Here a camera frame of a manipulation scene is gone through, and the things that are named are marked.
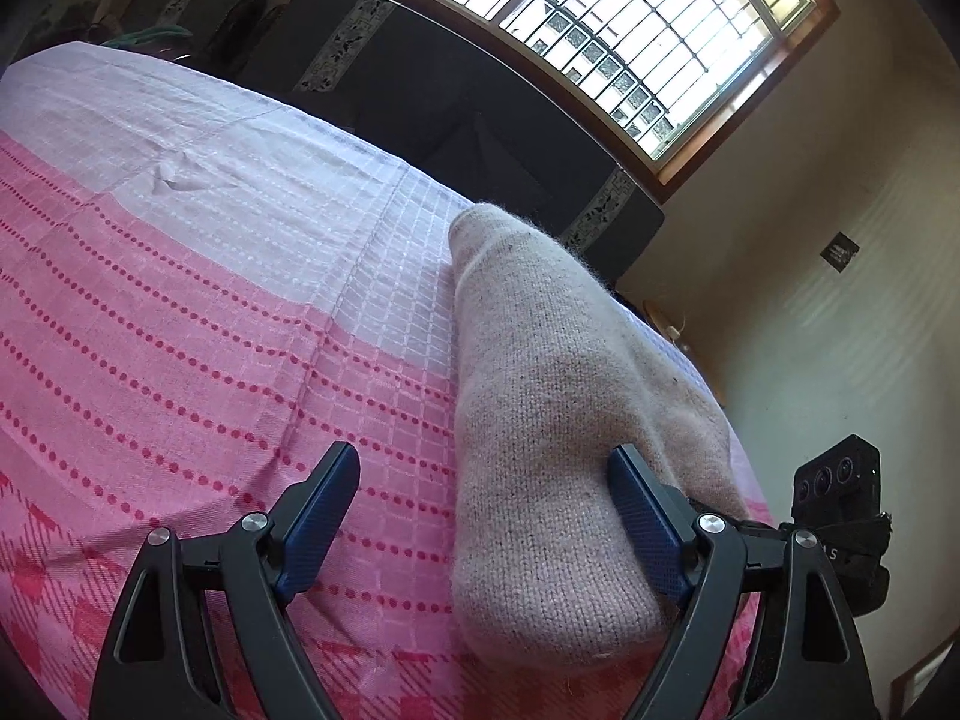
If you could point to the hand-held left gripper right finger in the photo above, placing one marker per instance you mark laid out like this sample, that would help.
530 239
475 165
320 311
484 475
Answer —
649 525

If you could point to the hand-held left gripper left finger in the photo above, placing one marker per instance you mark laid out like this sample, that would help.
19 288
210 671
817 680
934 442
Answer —
319 517

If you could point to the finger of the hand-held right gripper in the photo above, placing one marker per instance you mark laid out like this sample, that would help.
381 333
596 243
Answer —
731 514

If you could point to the pale pink knit sweater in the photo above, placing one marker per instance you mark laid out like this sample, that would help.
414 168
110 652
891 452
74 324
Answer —
547 427

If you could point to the pink dotted bed sheet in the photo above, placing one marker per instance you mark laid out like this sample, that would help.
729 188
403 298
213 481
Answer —
187 300

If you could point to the long black patterned sofa cushion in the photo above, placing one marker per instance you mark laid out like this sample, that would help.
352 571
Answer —
450 112

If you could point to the wooden framed grilled window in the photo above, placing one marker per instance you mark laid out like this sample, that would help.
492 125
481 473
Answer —
637 22

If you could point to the green cloth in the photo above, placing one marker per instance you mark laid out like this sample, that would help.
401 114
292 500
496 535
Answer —
146 36

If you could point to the small black patterned sofa cushion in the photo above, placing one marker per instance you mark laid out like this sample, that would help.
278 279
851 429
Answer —
195 0

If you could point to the brown wooden frame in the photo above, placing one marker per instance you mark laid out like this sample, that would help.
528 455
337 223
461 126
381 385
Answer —
911 694

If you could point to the black wall switch plate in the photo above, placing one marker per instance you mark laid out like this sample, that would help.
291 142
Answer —
840 251

